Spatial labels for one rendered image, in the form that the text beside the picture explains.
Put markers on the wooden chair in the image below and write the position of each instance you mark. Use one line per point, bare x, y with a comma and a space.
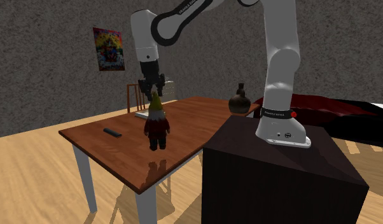
129, 97

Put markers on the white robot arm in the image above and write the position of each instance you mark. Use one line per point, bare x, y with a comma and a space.
281, 62

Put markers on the bed with red blanket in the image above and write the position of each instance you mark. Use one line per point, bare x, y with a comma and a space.
334, 114

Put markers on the wooden table with white legs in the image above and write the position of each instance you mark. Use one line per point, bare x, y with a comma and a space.
191, 124

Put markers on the colourful wall poster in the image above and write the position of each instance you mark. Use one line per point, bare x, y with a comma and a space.
109, 49

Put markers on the garden gnome figure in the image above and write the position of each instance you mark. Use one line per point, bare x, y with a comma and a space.
156, 127

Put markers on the dark robot stand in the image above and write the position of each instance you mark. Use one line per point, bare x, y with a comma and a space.
272, 180

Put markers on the white flat book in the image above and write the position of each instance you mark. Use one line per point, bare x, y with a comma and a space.
142, 114

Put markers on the dark round vase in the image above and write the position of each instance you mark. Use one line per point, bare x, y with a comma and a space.
239, 104

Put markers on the black remote control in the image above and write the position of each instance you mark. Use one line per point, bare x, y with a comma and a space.
112, 132

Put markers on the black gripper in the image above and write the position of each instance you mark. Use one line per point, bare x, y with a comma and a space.
150, 69

